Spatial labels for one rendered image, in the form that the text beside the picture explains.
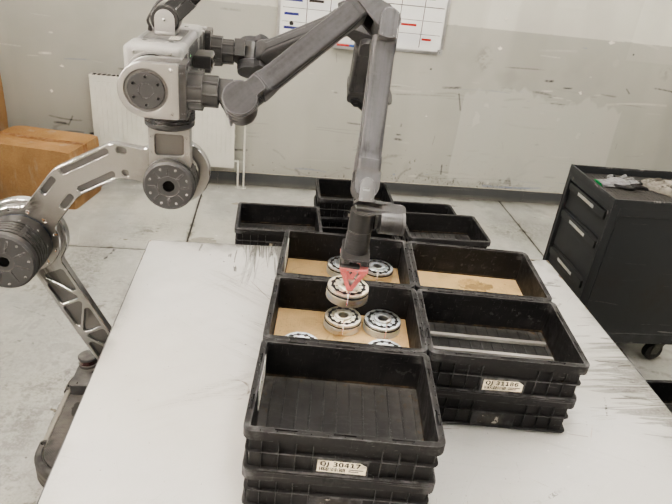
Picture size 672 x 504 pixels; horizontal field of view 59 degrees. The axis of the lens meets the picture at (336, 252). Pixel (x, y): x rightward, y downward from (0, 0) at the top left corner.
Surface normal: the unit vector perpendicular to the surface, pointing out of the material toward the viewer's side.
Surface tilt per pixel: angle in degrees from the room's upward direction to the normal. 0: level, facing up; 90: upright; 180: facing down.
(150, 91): 90
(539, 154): 90
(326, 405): 0
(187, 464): 0
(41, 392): 0
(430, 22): 90
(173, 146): 90
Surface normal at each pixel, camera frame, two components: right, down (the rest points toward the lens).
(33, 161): -0.11, 0.43
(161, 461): 0.10, -0.88
